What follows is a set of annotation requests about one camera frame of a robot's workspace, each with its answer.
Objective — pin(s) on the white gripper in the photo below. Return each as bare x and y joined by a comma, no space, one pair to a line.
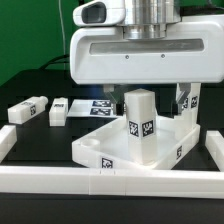
192,52

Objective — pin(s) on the white desk top tray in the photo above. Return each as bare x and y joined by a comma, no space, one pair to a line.
123,145

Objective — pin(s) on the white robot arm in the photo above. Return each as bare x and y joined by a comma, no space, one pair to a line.
139,19

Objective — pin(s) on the white U-shaped fence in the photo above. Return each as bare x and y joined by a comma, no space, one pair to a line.
89,181

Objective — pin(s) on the white marker base plate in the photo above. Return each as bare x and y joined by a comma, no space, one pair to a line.
93,108

